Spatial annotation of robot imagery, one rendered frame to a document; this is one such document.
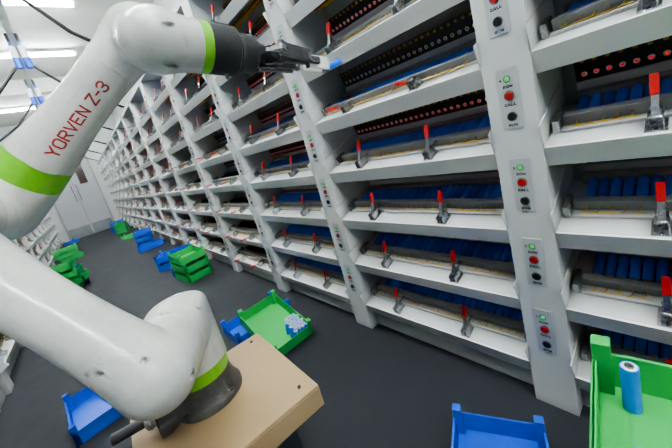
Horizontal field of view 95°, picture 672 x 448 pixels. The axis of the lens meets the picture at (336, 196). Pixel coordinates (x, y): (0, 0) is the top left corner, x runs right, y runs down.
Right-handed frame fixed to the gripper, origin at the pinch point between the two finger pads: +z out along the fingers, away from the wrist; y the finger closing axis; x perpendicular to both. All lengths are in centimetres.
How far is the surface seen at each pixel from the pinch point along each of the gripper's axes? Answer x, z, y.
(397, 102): 10.4, 21.5, -7.2
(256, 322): 93, 7, 77
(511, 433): 96, 21, -29
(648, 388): 59, 1, -55
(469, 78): 10.3, 21.1, -27.6
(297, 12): -26.4, 15.8, 23.5
